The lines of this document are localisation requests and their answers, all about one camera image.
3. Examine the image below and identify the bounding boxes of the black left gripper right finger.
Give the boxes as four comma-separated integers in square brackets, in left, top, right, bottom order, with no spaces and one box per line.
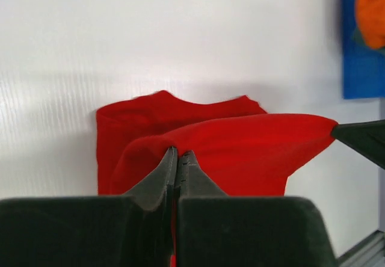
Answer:
[176,151,337,267]

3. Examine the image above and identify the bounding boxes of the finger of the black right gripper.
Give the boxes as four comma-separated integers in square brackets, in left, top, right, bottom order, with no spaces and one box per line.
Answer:
[331,120,385,169]

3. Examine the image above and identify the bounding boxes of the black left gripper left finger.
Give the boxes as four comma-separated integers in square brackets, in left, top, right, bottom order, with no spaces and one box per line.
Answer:
[1,148,177,266]

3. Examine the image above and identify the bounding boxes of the red t-shirt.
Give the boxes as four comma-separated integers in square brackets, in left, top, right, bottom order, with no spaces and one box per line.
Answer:
[96,91,337,266]

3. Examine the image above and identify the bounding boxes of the blue plastic bin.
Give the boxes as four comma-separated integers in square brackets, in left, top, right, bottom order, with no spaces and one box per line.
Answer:
[340,0,384,99]

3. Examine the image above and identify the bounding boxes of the crumpled orange t-shirt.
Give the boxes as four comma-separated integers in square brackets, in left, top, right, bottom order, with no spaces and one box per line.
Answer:
[355,0,384,49]

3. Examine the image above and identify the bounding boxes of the aluminium frame rail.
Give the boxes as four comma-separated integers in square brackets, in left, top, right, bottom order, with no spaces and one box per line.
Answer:
[338,230,384,267]

